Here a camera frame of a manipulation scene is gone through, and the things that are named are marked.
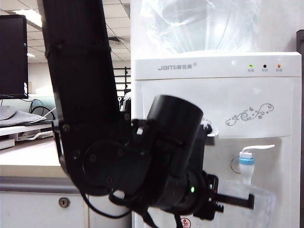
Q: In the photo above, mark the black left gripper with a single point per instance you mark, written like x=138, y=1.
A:
x=190, y=199

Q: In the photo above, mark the clear textured plastic mug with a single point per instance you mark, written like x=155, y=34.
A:
x=261, y=213

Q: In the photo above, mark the blue cold water tap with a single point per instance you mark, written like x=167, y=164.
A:
x=247, y=161

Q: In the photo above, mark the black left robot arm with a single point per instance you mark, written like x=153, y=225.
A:
x=78, y=71

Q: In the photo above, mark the white water dispenser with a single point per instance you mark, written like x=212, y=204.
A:
x=261, y=95

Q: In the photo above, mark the plastic-wrapped water jug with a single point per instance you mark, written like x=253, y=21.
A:
x=202, y=28

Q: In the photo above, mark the white desk drawer cabinet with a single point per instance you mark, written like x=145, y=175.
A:
x=35, y=213

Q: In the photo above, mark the round drawer lock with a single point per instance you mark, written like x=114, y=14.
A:
x=64, y=202

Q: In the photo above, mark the ceiling air vent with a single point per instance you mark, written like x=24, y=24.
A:
x=115, y=39

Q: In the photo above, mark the white monitor riser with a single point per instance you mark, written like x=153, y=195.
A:
x=23, y=133

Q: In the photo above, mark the grey felt sleeve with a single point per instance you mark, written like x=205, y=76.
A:
x=19, y=117

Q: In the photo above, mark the black computer monitor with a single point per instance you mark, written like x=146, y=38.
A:
x=12, y=59

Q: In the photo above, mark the long ceiling light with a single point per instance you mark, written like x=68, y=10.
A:
x=28, y=16

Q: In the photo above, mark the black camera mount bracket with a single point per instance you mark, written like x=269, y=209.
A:
x=197, y=156

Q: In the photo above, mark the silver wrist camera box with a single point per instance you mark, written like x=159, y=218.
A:
x=212, y=131

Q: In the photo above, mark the black wall rack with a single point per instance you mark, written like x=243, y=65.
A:
x=122, y=78

